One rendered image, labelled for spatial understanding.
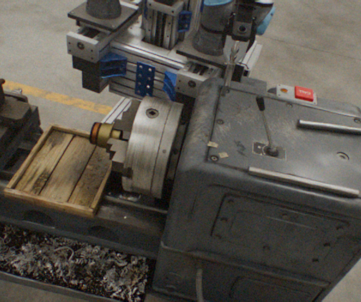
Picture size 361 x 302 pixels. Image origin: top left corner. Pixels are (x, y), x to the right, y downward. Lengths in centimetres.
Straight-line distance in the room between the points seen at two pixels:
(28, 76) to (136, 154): 244
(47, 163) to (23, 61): 225
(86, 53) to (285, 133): 93
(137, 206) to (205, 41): 70
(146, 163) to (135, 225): 28
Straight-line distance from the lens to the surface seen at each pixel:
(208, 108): 117
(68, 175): 143
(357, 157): 120
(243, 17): 107
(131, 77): 182
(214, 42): 160
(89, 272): 154
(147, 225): 132
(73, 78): 342
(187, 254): 129
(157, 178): 113
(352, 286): 256
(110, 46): 180
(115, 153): 118
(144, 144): 110
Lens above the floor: 195
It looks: 44 degrees down
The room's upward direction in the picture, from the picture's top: 12 degrees clockwise
